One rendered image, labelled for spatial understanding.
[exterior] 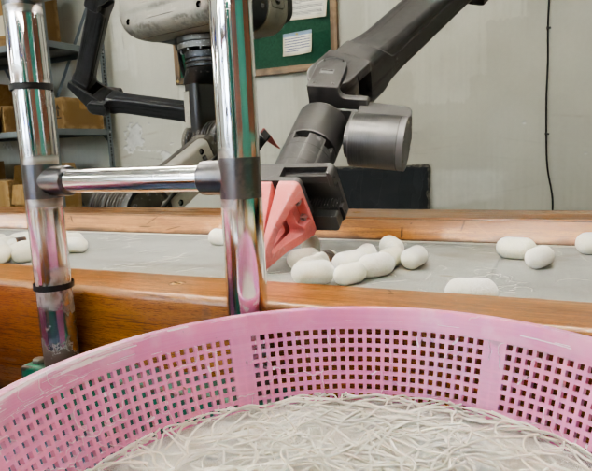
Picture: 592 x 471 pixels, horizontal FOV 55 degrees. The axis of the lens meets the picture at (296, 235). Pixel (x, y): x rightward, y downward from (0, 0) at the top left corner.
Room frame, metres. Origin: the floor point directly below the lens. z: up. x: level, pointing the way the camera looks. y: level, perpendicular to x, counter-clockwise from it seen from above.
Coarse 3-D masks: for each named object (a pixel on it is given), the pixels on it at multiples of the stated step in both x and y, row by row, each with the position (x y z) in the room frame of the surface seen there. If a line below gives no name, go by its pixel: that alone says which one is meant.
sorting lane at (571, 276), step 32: (96, 256) 0.64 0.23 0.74; (128, 256) 0.63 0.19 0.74; (160, 256) 0.62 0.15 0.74; (192, 256) 0.61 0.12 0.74; (448, 256) 0.55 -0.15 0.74; (480, 256) 0.55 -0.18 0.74; (576, 256) 0.53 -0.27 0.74; (384, 288) 0.44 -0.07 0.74; (416, 288) 0.44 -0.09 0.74; (512, 288) 0.42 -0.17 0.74; (544, 288) 0.42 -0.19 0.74; (576, 288) 0.42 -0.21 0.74
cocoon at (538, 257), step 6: (540, 246) 0.49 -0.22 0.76; (546, 246) 0.49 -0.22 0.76; (528, 252) 0.48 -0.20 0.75; (534, 252) 0.48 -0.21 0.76; (540, 252) 0.48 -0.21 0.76; (546, 252) 0.48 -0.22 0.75; (552, 252) 0.49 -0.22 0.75; (528, 258) 0.48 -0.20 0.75; (534, 258) 0.48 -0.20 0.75; (540, 258) 0.48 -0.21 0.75; (546, 258) 0.48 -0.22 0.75; (552, 258) 0.49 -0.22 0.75; (528, 264) 0.48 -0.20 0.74; (534, 264) 0.48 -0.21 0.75; (540, 264) 0.48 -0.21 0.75; (546, 264) 0.48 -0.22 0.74
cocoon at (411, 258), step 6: (414, 246) 0.51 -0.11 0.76; (420, 246) 0.51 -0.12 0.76; (402, 252) 0.50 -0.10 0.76; (408, 252) 0.50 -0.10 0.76; (414, 252) 0.50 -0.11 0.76; (420, 252) 0.50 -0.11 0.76; (426, 252) 0.51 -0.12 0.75; (402, 258) 0.50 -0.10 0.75; (408, 258) 0.50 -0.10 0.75; (414, 258) 0.49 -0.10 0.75; (420, 258) 0.50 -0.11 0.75; (426, 258) 0.51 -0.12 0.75; (402, 264) 0.50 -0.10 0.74; (408, 264) 0.50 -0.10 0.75; (414, 264) 0.50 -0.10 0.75; (420, 264) 0.51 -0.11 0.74
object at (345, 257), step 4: (340, 252) 0.49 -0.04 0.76; (344, 252) 0.49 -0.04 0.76; (348, 252) 0.49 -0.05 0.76; (352, 252) 0.49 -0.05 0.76; (356, 252) 0.49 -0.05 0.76; (360, 252) 0.49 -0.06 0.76; (364, 252) 0.50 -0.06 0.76; (336, 256) 0.48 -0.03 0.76; (340, 256) 0.48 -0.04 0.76; (344, 256) 0.48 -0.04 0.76; (348, 256) 0.48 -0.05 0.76; (352, 256) 0.48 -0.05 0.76; (356, 256) 0.49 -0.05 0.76; (360, 256) 0.49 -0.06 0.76; (332, 260) 0.49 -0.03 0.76; (336, 260) 0.48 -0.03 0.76; (340, 260) 0.48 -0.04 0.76; (344, 260) 0.48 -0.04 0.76; (348, 260) 0.48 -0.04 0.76; (352, 260) 0.48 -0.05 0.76; (356, 260) 0.48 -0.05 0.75; (332, 264) 0.48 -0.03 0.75; (336, 264) 0.48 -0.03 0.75; (340, 264) 0.48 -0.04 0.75
